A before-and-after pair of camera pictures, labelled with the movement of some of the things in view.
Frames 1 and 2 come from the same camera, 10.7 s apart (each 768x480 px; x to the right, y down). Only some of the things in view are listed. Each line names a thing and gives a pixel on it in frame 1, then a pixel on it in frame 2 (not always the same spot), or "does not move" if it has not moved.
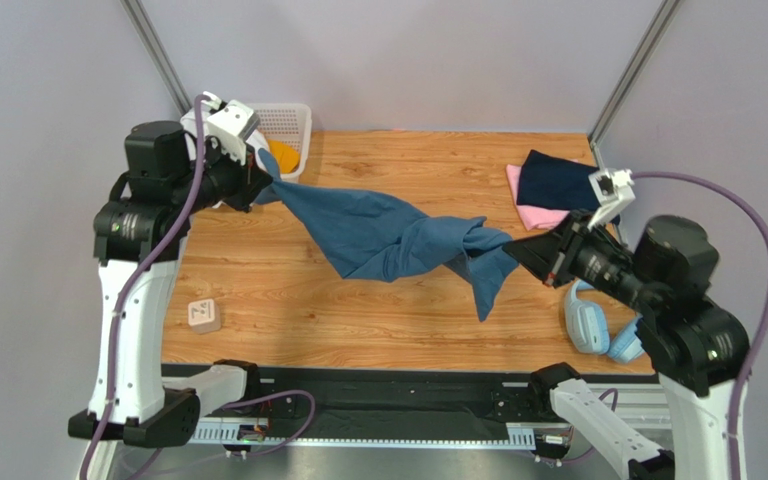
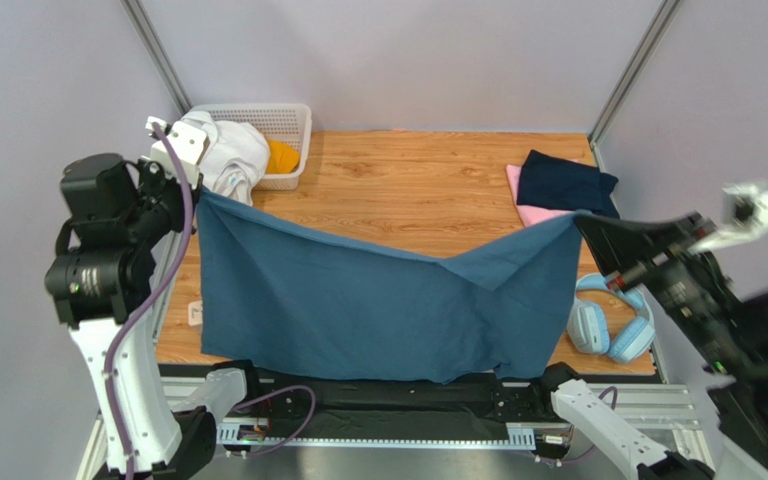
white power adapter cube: x=204 y=316 does not move
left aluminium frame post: x=155 y=54 does not move
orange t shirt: x=288 y=157 does not move
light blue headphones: x=587 y=328 does not move
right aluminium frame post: x=626 y=81 does not move
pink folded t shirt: x=533 y=218 does not move
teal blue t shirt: x=369 y=237 -> x=283 y=297
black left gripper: x=249 y=178 -> x=153 y=171
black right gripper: x=562 y=247 -> x=655 y=257
